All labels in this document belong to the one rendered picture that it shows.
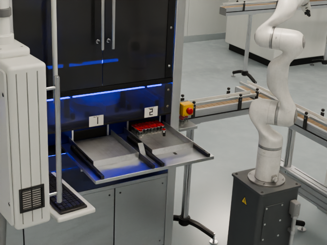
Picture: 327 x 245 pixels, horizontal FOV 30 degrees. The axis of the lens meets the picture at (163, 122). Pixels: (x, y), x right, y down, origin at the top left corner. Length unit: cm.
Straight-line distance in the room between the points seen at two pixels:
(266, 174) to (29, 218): 117
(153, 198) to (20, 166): 130
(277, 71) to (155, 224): 144
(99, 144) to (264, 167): 93
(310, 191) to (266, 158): 89
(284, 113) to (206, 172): 224
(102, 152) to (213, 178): 188
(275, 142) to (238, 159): 237
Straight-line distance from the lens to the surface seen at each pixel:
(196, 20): 912
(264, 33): 282
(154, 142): 343
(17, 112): 255
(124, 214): 370
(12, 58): 260
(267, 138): 302
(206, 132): 588
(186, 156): 328
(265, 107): 298
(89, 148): 335
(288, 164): 405
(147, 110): 347
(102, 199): 357
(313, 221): 461
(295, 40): 280
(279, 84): 290
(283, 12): 283
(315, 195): 388
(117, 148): 334
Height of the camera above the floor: 227
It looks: 22 degrees down
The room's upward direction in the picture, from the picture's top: 3 degrees clockwise
